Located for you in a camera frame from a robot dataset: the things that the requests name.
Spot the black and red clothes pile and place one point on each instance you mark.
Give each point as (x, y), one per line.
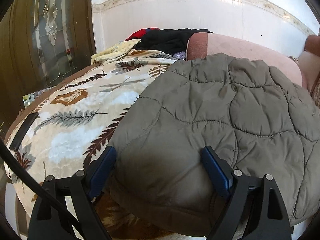
(169, 41)

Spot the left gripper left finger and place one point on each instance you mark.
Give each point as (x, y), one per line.
(70, 209)

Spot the yellow patterned cloth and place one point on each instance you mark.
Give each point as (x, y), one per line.
(115, 52)

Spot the grey-olive puffer jacket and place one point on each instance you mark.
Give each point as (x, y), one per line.
(252, 116)

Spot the leaf-patterned fleece blanket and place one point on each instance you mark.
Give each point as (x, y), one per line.
(76, 119)

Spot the brown glass-panel door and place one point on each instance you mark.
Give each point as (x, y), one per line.
(42, 43)

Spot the black remote control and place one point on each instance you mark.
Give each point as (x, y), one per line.
(18, 138)

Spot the pink rolled quilt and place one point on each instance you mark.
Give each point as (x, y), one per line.
(303, 71)

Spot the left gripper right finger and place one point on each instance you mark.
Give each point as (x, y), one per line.
(259, 198)

